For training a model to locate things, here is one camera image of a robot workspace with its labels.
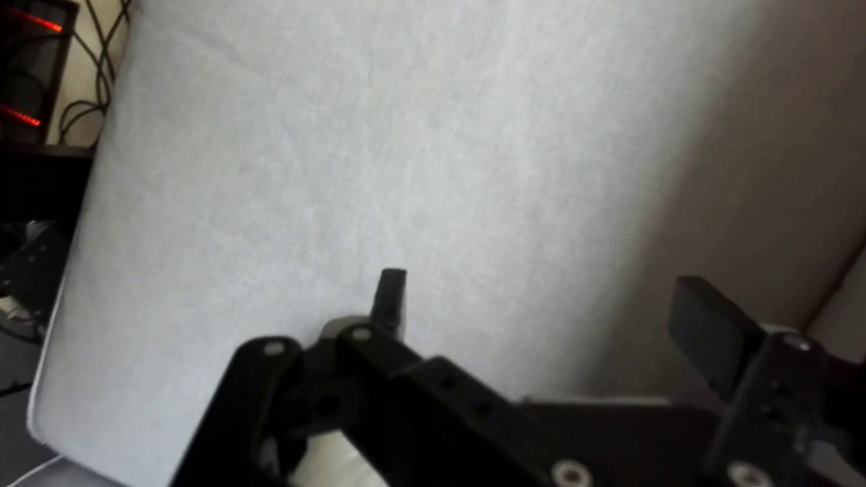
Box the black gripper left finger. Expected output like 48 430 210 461
171 266 579 487

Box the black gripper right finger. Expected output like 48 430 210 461
669 273 866 487

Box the black orange clamp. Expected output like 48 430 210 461
0 97 48 135
0 2 76 43

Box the black robot table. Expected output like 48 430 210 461
0 0 98 400

